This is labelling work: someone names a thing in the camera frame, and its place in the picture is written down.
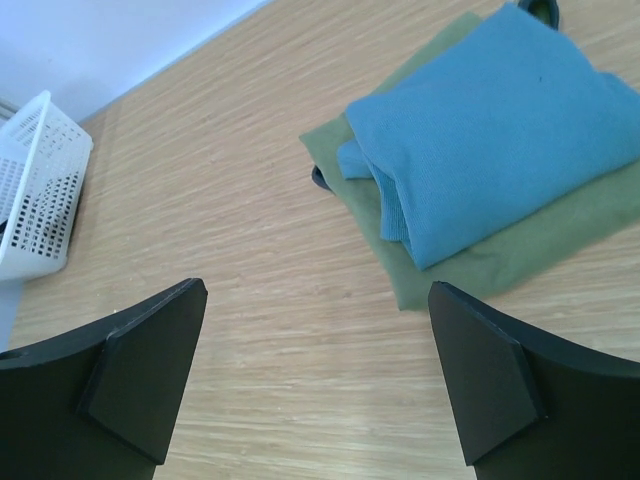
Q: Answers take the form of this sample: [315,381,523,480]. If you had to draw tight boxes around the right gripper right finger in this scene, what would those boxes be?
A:
[428,282,639,479]

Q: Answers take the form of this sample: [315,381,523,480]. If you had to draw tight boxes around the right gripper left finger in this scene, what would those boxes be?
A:
[1,278,207,479]

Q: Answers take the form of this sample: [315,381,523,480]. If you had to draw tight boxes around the green tank top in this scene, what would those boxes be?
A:
[301,13,639,311]

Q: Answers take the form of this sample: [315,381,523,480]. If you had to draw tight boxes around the blue tank top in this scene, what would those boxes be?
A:
[337,3,639,269]

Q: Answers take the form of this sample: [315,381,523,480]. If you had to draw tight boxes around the white plastic laundry basket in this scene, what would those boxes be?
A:
[1,90,93,282]

